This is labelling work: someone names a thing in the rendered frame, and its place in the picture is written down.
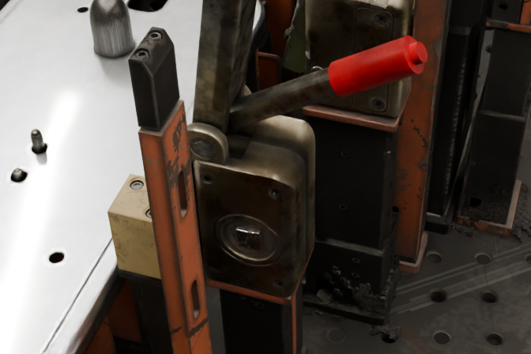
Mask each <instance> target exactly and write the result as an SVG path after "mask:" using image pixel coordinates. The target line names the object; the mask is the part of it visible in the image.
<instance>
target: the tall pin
mask: <svg viewBox="0 0 531 354"><path fill-rule="evenodd" d="M30 137H31V141H32V147H33V149H34V153H43V152H45V151H46V148H45V144H44V141H43V135H42V134H41V132H40V130H38V129H33V130H32V131H31V133H30Z"/></svg>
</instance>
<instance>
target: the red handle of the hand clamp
mask: <svg viewBox="0 0 531 354"><path fill-rule="evenodd" d="M426 61H427V51H426V48H425V46H424V45H423V44H422V43H421V42H417V41H416V40H415V39H414V38H413V37H412V36H405V37H402V38H400V39H397V40H393V41H390V42H389V43H384V44H382V45H379V46H377V47H373V48H371V49H368V50H365V51H361V52H359V53H356V54H354V55H350V56H348V57H345V58H341V59H338V60H337V61H334V62H331V63H330V66H329V67H327V68H325V69H323V70H319V71H316V72H313V73H309V74H307V75H305V76H302V77H298V78H296V79H293V80H290V81H286V82H284V83H282V84H279V85H275V86H273V87H270V88H266V89H263V90H261V91H259V92H255V93H252V94H250V95H247V96H243V97H240V98H238V99H236V100H234V101H233V103H232V105H231V107H230V114H229V120H228V132H230V131H233V130H236V129H238V128H240V127H243V126H247V125H250V124H252V123H255V122H259V121H262V120H265V119H269V118H272V117H274V116H277V115H281V114H284V113H287V112H290V111H294V110H296V109H299V108H301V107H306V106H308V105H312V104H316V103H318V102H321V101H323V100H328V99H330V98H334V97H336V96H339V97H342V98H345V97H348V96H352V95H355V94H357V93H360V92H364V91H367V90H370V89H374V88H377V87H379V86H382V85H387V84H389V83H392V82H395V81H399V80H401V79H405V78H407V77H411V76H414V75H417V74H419V73H422V72H423V70H424V63H425V62H426Z"/></svg>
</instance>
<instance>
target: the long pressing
mask: <svg viewBox="0 0 531 354"><path fill-rule="evenodd" d="M92 1H93V0H9V1H8V2H7V3H6V5H5V6H4V7H3V8H2V9H1V10H0V354H85V352H86V351H87V349H88V347H89V346H90V344H91V342H92V339H93V338H94V337H95V335H96V333H97V331H98V329H99V328H100V326H101V324H102V322H103V320H104V319H105V317H106V315H107V313H108V312H109V310H110V308H111V306H112V304H113V303H114V301H115V299H116V297H117V295H118V294H119V292H120V290H121V288H122V287H123V285H124V283H125V282H126V278H123V277H120V276H119V268H118V263H117V259H116V255H115V248H114V244H113V239H112V235H111V228H110V224H109V219H108V215H107V211H108V209H109V207H110V206H111V203H112V202H113V201H114V200H115V197H116V196H117V194H118V193H119V191H120V190H121V188H122V186H123V184H124V183H125V181H126V180H127V178H128V177H129V175H130V174H135V175H141V176H145V173H144V168H143V163H142V157H141V148H140V142H139V137H138V131H139V129H140V128H141V127H139V126H138V123H137V113H136V108H135V103H134V94H133V89H132V83H131V78H130V68H129V63H128V60H129V58H130V56H131V55H132V54H133V53H134V51H135V50H136V48H137V46H138V45H139V44H140V42H141V41H142V40H143V39H144V37H145V35H146V34H147V32H148V31H149V29H150V28H151V27H158V28H163V29H164V30H165V31H166V32H167V34H168V35H169V37H170V38H171V41H172V42H173V44H174V46H175V60H176V66H177V74H178V81H179V94H180V98H179V99H180V100H184V104H185V112H186V125H188V124H190V123H192V116H193V107H194V90H195V80H196V71H197V62H198V45H199V36H200V26H201V9H202V0H167V1H166V3H165V4H164V6H163V8H162V9H160V10H158V11H156V12H144V11H140V10H135V9H131V8H129V5H130V3H131V2H132V1H133V0H123V1H124V2H125V3H126V6H127V8H128V10H129V13H130V21H131V26H132V32H133V38H134V43H135V46H134V49H133V50H132V51H131V52H130V53H128V54H127V55H124V56H121V57H118V58H105V57H102V56H99V55H98V54H97V53H96V52H95V51H94V43H93V38H92V30H91V26H90V20H89V11H90V7H91V4H92ZM84 7H85V8H88V11H87V12H84V13H79V12H78V10H79V9H80V8H84ZM265 32H266V10H265V7H264V6H263V4H262V2H261V1H260V0H257V2H256V8H255V15H254V25H253V31H252V37H251V43H250V54H249V60H248V62H249V61H250V59H251V57H252V55H253V53H254V52H255V50H256V48H257V47H258V45H259V43H260V41H261V40H262V37H263V36H264V34H265ZM33 129H38V130H40V132H41V134H42V135H43V141H44V144H45V145H47V150H46V151H45V152H43V153H33V152H32V141H31V137H30V133H31V131H32V130H33ZM14 168H21V169H22V170H23V172H25V173H27V178H26V179H25V180H23V181H21V182H17V183H16V182H13V181H12V180H11V179H10V177H11V175H12V171H13V169H14ZM55 253H61V254H63V255H64V259H63V260H62V261H61V262H59V263H55V264H54V263H51V262H49V257H50V256H51V255H52V254H55Z"/></svg>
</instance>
